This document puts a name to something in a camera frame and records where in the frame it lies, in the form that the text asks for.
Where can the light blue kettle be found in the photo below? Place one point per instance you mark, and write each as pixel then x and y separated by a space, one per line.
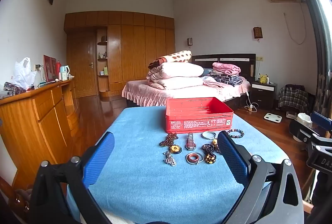
pixel 64 72

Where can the blue table cloth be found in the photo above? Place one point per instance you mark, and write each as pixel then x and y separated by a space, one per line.
pixel 145 187

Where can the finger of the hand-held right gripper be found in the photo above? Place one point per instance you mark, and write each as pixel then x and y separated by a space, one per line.
pixel 297 132
pixel 321 119

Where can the dark wooden headboard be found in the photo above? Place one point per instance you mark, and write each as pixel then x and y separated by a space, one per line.
pixel 233 59

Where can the white plastic bag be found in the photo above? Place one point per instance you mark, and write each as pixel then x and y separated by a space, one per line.
pixel 23 74

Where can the wall socket with charger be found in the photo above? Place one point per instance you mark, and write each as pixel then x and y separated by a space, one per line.
pixel 38 67

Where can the small wall lamp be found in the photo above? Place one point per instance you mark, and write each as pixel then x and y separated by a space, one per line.
pixel 189 41

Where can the brown wall lamp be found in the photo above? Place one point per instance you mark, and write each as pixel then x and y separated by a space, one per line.
pixel 257 32

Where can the silver wrist watch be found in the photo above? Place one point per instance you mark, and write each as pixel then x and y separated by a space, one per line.
pixel 191 144

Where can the white bathroom scale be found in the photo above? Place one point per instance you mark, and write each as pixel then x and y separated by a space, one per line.
pixel 272 117

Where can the patterned curtain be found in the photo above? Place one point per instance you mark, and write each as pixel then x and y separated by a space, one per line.
pixel 319 45

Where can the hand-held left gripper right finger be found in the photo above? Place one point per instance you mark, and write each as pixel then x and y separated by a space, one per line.
pixel 233 159

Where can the folded pink clothes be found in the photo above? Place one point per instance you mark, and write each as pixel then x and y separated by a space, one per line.
pixel 225 68

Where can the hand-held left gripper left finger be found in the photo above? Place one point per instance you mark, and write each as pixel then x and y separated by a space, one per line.
pixel 99 159

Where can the wooden door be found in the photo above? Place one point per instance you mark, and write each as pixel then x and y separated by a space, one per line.
pixel 80 65

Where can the wooden wardrobe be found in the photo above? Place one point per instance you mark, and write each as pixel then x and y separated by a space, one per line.
pixel 134 52

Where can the red tin box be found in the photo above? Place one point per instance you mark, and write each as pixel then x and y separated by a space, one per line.
pixel 197 124

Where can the red picture board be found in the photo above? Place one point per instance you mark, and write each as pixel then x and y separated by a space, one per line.
pixel 49 68

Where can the spotted blanket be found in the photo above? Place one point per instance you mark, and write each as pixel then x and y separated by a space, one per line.
pixel 179 55

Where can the wooden dresser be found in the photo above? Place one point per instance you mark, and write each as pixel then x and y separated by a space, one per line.
pixel 26 122

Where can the silver bangle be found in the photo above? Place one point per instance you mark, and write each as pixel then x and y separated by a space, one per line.
pixel 207 137

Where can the dark patterned pouch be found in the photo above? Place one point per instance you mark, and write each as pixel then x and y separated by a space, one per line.
pixel 14 87

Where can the bed with pink bedspread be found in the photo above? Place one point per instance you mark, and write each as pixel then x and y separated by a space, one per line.
pixel 155 95

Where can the folded pink quilt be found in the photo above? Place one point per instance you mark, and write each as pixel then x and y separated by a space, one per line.
pixel 176 83
pixel 179 70

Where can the red thermos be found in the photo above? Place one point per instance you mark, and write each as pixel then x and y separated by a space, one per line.
pixel 57 69

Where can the dark nightstand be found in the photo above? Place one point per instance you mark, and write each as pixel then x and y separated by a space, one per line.
pixel 263 95

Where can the folded plaid clothes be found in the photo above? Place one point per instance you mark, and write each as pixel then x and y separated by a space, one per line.
pixel 228 80

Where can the yellow plush toy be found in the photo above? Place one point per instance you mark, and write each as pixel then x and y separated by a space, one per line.
pixel 263 78

